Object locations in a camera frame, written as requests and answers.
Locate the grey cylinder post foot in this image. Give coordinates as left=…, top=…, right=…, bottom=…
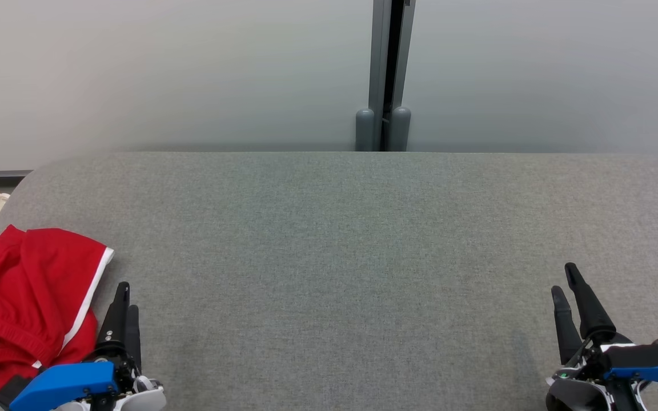
left=355, top=108, right=375, bottom=152
left=390, top=106, right=412, bottom=152

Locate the grey partition post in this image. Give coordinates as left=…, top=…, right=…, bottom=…
left=368, top=0, right=416, bottom=152

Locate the red and white shirt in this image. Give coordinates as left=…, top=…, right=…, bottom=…
left=0, top=224, right=115, bottom=392

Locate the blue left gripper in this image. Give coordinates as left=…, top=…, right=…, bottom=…
left=8, top=281, right=167, bottom=411

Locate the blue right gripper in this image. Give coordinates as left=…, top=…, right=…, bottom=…
left=545, top=262, right=658, bottom=411

